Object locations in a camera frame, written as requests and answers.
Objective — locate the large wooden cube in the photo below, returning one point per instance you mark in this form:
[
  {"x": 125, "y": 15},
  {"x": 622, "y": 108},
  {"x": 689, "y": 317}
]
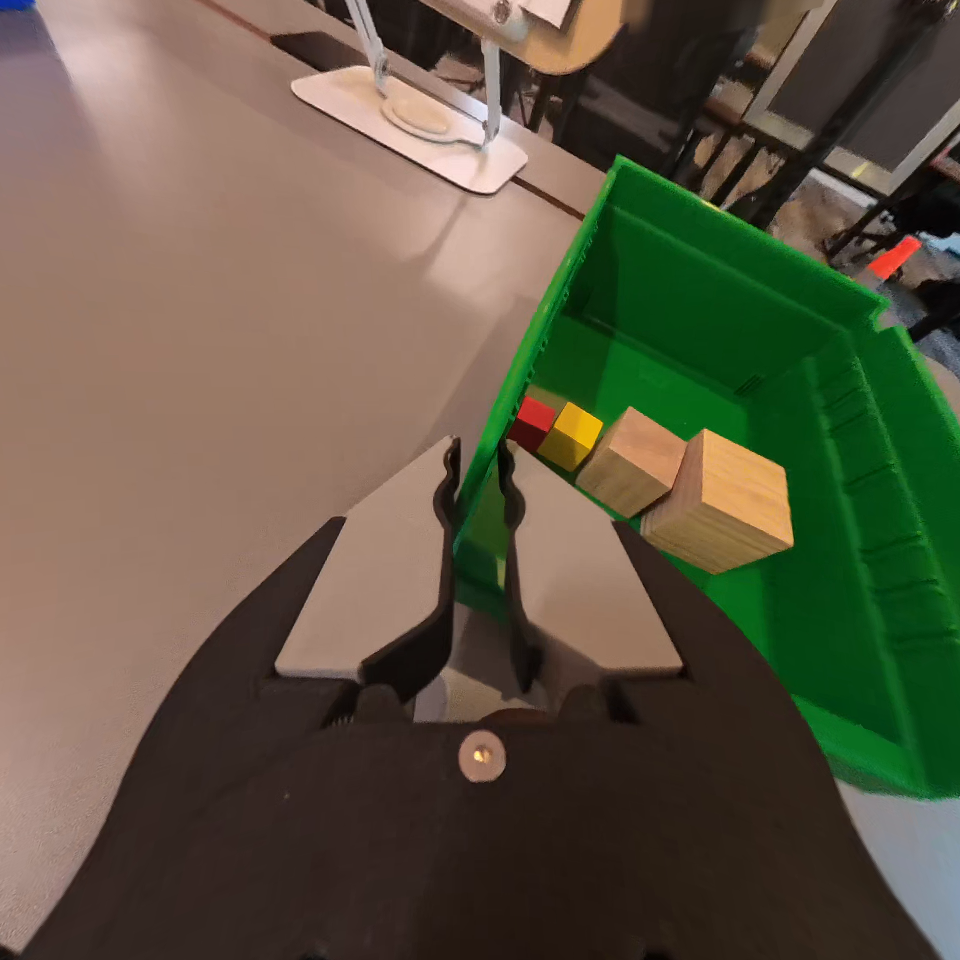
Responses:
[{"x": 724, "y": 502}]

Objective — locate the orange striped traffic cone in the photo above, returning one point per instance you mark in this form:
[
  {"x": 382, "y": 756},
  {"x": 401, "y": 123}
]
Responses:
[{"x": 894, "y": 259}]

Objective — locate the grey desk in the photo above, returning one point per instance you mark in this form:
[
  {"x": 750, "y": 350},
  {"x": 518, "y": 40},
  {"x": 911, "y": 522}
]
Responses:
[{"x": 225, "y": 337}]

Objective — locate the yellow cube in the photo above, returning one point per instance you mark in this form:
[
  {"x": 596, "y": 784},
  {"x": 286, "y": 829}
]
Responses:
[{"x": 574, "y": 435}]

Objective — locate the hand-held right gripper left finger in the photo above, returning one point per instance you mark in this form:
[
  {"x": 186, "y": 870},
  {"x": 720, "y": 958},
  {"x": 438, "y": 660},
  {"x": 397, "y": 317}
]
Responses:
[{"x": 367, "y": 592}]

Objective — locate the grey framed panel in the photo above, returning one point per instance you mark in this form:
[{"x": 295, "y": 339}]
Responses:
[{"x": 847, "y": 82}]

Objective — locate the white document stand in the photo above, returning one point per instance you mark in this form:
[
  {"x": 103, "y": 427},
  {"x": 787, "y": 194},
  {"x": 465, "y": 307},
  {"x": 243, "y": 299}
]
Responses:
[{"x": 420, "y": 127}]

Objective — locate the small red cube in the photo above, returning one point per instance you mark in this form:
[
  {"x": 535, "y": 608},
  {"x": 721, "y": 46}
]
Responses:
[{"x": 534, "y": 421}]

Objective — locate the medium wooden cube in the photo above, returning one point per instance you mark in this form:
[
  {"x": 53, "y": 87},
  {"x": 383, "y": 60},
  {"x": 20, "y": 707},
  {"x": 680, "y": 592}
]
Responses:
[{"x": 634, "y": 461}]

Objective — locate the green plastic bin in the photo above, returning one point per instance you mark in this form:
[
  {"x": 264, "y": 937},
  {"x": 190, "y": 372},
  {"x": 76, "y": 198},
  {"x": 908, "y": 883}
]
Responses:
[{"x": 750, "y": 360}]

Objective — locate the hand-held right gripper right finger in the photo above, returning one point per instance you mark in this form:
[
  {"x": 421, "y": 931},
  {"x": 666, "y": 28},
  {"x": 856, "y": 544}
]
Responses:
[{"x": 585, "y": 592}]

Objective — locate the black panel stand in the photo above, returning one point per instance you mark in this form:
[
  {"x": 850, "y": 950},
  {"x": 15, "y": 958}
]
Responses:
[{"x": 750, "y": 150}]

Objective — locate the printed instruction sheet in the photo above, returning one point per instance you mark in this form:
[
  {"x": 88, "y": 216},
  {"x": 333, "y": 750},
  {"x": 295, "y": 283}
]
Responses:
[{"x": 551, "y": 9}]

